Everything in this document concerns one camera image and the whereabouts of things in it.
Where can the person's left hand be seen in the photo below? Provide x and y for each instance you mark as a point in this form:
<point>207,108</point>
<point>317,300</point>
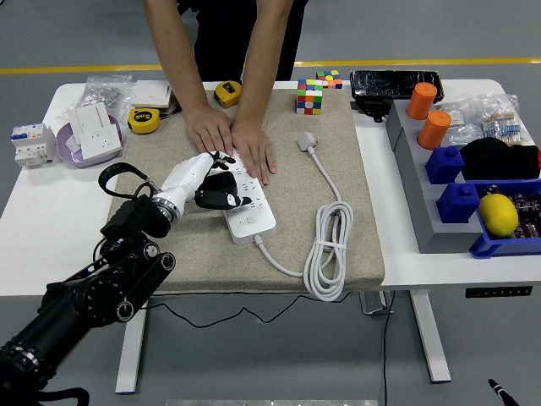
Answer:
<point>253,147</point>

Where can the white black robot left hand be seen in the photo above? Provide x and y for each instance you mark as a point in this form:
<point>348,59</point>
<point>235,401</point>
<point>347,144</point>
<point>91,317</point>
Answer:
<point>186,177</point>

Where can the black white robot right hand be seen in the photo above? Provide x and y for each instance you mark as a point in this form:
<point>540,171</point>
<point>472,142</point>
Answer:
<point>503,393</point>

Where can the person's right hand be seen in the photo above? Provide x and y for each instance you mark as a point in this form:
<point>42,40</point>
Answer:
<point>209,129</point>

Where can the black plug adapter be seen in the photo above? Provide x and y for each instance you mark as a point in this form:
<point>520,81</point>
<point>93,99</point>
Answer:
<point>222,182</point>

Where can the white power strip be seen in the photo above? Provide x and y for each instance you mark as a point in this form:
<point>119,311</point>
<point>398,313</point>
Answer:
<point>253,224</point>

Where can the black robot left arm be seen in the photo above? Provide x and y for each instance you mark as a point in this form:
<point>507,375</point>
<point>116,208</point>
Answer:
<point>84,296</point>

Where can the person's right forearm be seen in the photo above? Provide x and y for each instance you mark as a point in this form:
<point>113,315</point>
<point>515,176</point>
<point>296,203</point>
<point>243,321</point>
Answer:
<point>175,51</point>

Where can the person's left forearm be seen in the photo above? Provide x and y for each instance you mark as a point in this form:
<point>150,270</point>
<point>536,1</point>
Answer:
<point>269,51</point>

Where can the yellow tape measure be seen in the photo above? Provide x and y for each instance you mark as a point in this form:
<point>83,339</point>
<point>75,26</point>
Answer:
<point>229,93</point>
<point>143,120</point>

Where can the large colourful puzzle cube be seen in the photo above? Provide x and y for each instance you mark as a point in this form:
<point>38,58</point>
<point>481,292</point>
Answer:
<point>309,97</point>

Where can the grey-brown mat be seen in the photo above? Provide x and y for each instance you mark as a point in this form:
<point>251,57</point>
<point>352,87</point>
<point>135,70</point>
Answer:
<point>211,262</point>

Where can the white socket panel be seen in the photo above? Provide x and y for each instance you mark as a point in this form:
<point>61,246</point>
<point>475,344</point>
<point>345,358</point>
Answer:
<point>101,141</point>

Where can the person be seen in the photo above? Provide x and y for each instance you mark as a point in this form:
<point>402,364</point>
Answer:
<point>228,38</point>

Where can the black table control panel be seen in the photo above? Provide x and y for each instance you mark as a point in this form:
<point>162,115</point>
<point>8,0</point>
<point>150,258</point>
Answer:
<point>498,292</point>

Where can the small colourful puzzle cube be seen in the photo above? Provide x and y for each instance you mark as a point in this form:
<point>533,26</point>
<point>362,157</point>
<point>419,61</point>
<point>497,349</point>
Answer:
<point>329,79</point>

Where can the clear bag of screws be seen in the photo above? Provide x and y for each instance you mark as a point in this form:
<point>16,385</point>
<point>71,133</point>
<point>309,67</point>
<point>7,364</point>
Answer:
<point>101,93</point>

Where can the purple bowl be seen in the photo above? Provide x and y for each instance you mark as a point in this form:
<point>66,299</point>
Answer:
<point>67,158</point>

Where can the blue plastic bin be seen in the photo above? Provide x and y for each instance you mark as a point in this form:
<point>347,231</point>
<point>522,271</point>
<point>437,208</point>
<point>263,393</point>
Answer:
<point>503,247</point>

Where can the black tray in plastic wrap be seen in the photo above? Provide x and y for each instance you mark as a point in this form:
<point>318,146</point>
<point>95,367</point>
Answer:
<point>389,83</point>

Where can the white circuit breaker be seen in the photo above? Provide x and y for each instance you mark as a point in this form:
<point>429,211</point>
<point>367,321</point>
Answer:
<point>31,144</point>

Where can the orange cylinder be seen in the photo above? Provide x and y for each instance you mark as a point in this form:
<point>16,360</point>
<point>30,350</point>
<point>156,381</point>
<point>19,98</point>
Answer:
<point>434,131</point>
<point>421,101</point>

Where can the yellow lemon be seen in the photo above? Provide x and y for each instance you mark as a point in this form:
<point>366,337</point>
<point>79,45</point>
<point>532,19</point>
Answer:
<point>498,215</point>

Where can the grey stepped block holder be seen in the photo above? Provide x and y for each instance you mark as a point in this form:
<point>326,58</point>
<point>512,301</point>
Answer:
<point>427,228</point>

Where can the dark electronic parts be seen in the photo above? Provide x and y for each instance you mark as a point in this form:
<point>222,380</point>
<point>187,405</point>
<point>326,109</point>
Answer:
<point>530,211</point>

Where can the blue block with knob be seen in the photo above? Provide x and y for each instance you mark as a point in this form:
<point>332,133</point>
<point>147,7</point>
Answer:
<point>458,205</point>
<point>444,165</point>

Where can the clear plastic bag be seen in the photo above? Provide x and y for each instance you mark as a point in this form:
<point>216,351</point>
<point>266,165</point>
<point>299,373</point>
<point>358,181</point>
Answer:
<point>458,124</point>

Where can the black cloth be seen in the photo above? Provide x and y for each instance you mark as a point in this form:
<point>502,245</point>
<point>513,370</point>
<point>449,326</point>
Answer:
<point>498,158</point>

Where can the clear bag of resistors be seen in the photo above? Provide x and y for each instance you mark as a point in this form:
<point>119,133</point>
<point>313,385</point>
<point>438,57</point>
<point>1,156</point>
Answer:
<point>505,124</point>

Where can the white wall switch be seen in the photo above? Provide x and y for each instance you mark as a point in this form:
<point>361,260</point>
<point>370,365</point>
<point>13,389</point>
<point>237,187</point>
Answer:
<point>150,94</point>

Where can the white switch panel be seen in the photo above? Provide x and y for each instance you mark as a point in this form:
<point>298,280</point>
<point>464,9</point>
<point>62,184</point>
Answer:
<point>91,118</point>

